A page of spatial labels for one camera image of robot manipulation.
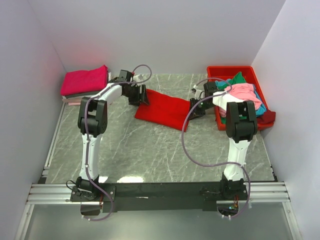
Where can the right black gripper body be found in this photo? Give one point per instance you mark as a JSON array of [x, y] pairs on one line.
[[202, 106]]

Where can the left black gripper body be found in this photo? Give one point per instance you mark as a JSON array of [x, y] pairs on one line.
[[134, 96]]

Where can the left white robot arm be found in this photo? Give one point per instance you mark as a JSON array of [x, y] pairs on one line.
[[93, 121]]

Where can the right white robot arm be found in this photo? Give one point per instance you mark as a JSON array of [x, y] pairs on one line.
[[239, 103]]

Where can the light blue t-shirt in bin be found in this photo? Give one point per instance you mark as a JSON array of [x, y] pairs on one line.
[[247, 91]]

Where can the red plastic bin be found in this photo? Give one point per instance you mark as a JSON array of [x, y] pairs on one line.
[[228, 72]]

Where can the pink t-shirt in bin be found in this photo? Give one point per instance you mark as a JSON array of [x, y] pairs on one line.
[[223, 100]]

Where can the green t-shirt in bin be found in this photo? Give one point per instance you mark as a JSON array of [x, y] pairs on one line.
[[237, 79]]

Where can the folded magenta t-shirt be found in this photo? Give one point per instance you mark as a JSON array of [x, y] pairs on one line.
[[85, 80]]

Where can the folded light pink t-shirt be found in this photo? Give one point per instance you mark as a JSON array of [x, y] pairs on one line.
[[73, 103]]

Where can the dark red t-shirt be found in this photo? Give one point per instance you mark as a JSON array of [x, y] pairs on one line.
[[267, 118]]

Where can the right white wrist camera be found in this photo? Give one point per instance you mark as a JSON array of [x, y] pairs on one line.
[[198, 93]]

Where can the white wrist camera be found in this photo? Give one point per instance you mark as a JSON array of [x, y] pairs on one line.
[[137, 79], [198, 93]]

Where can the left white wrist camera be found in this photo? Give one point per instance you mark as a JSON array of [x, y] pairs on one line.
[[137, 79]]

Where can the aluminium frame rail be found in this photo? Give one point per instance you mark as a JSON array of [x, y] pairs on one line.
[[57, 194]]

